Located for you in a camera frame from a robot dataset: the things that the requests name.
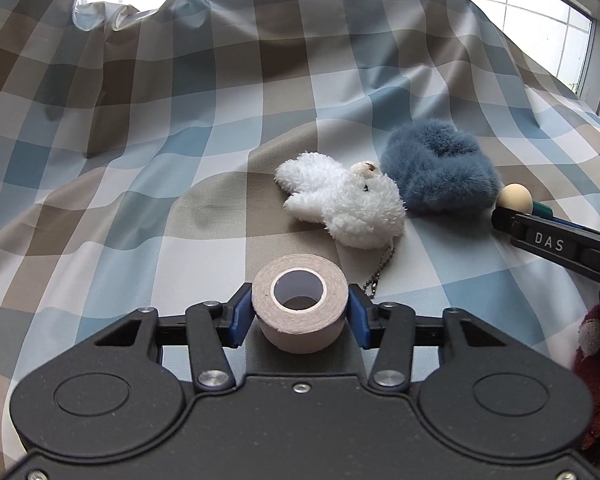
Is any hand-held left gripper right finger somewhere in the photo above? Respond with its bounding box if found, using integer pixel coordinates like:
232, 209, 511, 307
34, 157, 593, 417
349, 285, 507, 388

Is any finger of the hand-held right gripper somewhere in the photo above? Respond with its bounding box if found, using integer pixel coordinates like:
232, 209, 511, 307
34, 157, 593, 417
550, 216, 600, 237
491, 206, 600, 281

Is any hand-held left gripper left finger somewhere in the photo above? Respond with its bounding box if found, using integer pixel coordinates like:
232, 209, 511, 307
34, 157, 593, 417
94, 282, 253, 392

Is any wooden mushroom with teal stem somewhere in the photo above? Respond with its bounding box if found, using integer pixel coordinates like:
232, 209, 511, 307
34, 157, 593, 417
496, 184, 553, 220

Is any beige tape roll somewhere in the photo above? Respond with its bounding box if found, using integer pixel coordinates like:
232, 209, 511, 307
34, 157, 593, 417
251, 254, 350, 356

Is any white plush bear keychain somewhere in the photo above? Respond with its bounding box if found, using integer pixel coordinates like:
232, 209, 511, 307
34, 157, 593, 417
274, 152, 407, 294

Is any blue fluffy scrunchie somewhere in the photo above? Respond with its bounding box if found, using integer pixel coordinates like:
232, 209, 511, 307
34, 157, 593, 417
380, 120, 503, 219

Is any dark red fuzzy cloth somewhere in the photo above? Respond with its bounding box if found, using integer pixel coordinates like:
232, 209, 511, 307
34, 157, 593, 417
574, 304, 600, 451

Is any checked blanket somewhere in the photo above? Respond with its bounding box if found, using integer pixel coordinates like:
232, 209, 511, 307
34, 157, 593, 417
0, 0, 600, 480

